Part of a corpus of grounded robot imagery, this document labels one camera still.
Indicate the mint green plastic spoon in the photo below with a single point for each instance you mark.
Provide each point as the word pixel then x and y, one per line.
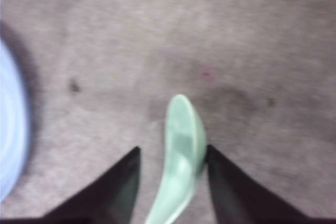
pixel 185 151

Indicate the blue plastic plate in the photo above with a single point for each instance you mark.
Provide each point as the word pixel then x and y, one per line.
pixel 15 127

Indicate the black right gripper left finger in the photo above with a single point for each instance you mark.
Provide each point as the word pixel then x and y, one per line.
pixel 109 199

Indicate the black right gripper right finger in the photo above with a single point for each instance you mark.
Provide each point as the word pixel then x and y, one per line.
pixel 237 198

